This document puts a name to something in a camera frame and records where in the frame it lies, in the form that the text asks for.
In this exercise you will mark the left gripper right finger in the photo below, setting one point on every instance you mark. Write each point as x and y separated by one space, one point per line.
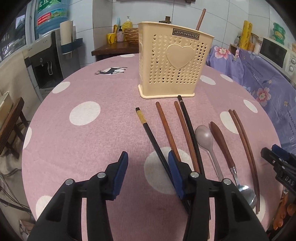
234 218

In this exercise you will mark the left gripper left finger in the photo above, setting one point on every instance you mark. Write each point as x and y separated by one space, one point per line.
61 218

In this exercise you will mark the wooden handled metal spoon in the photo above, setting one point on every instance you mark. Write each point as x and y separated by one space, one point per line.
245 190

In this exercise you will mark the translucent grey plastic spoon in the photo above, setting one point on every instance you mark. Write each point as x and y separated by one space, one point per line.
205 140

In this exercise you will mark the black chopstick plain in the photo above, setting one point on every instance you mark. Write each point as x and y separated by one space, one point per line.
192 135

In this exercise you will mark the black chopstick gold band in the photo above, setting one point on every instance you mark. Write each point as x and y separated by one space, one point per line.
159 152

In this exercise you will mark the right hand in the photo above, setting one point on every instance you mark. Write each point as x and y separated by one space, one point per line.
283 210

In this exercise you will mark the purple floral cloth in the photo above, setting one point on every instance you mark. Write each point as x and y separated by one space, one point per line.
265 83

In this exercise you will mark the white microwave oven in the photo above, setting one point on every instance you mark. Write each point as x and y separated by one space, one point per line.
279 56

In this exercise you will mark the wooden chair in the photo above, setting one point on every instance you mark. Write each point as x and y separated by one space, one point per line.
10 125

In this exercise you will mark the pink polka dot tablecloth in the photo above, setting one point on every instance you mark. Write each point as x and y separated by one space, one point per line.
88 120

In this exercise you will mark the green stacked containers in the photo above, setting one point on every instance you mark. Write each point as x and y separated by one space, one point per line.
278 33

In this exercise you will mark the yellow roll package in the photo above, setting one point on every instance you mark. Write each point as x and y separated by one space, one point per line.
245 35

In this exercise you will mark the beige perforated utensil holder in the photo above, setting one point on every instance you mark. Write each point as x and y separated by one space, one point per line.
171 59

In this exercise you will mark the grey water dispenser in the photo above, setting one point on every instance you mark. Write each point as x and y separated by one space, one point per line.
47 65

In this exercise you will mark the brown chopstick in holder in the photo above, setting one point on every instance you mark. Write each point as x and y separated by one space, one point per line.
200 19

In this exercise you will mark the dark wooden sink counter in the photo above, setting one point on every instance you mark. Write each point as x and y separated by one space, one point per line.
116 49

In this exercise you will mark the bronze faucet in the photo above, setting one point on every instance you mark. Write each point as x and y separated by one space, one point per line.
166 21

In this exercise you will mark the yellow mug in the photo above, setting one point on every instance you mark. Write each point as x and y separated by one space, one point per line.
111 38

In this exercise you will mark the woven brown basin sink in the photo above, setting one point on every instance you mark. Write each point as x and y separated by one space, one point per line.
131 35

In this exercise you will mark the yellow soap dispenser bottle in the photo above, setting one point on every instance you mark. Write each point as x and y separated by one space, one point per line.
127 24

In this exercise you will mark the blue water jug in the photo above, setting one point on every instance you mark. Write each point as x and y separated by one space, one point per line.
49 14

